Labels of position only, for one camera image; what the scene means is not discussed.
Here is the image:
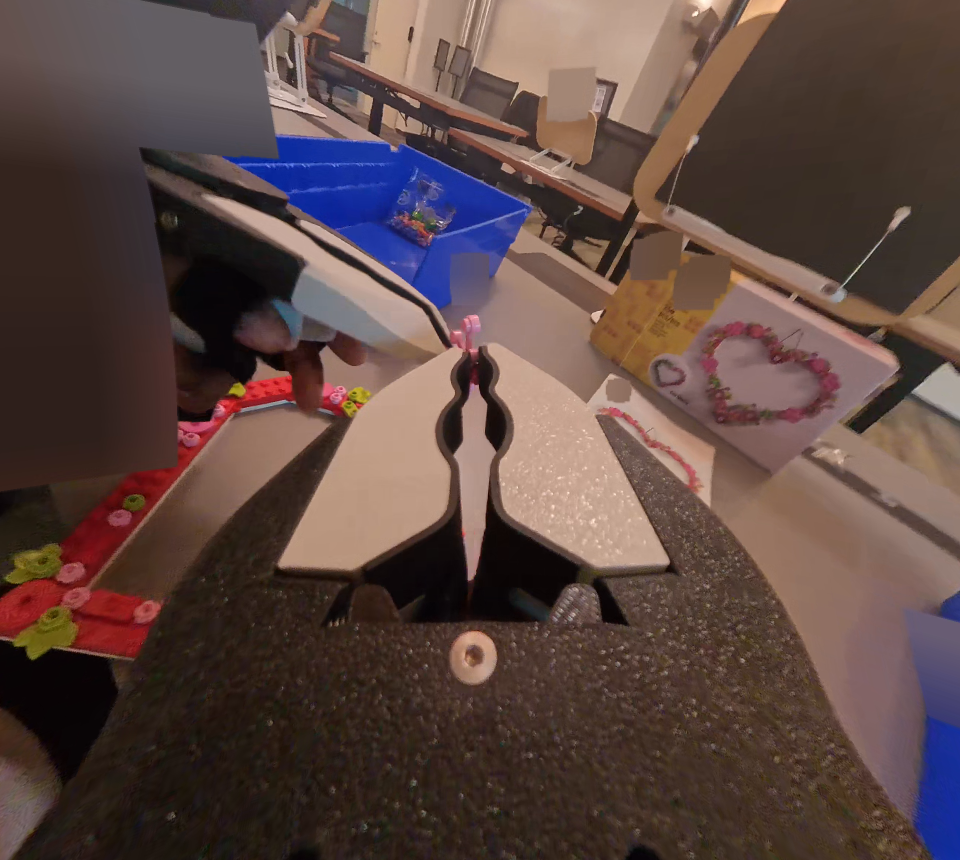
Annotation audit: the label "blue plastic bin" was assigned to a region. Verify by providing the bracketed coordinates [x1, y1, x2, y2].
[225, 136, 534, 310]
[903, 593, 960, 860]

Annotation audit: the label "long wooden table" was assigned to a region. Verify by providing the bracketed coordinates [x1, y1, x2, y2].
[448, 128, 650, 276]
[330, 52, 530, 140]

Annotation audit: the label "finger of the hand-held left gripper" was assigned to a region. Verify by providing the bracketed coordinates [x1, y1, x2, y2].
[198, 192, 455, 362]

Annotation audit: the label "person's beige pants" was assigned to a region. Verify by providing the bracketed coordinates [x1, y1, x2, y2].
[0, 708, 63, 860]

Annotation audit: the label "white stand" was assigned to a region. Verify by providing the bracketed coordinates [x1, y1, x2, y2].
[261, 12, 329, 120]

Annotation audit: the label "pink flower stem piece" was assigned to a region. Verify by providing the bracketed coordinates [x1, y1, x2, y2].
[450, 314, 483, 385]

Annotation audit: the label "tan wooden chair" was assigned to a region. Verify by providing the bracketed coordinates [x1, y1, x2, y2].
[534, 96, 599, 165]

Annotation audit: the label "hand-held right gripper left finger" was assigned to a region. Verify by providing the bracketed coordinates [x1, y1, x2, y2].
[276, 344, 468, 581]

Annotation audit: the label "heart picture instruction booklet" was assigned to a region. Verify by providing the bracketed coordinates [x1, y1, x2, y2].
[587, 372, 717, 494]

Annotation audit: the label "red brick heart frame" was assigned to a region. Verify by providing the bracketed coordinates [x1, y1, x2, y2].
[0, 376, 372, 662]

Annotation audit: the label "person's left hand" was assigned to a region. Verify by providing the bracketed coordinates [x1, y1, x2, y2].
[171, 258, 370, 420]

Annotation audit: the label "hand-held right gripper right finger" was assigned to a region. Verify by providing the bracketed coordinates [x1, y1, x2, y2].
[478, 342, 672, 581]

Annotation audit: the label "heart picture set box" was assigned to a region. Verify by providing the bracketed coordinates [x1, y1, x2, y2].
[590, 271, 901, 475]

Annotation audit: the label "black office chair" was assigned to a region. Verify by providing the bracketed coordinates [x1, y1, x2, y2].
[592, 117, 660, 197]
[459, 68, 520, 119]

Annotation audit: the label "grey desk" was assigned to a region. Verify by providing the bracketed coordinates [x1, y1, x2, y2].
[75, 98, 960, 839]

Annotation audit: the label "clear bag of colourful pieces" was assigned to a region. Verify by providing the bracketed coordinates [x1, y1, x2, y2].
[386, 168, 459, 248]

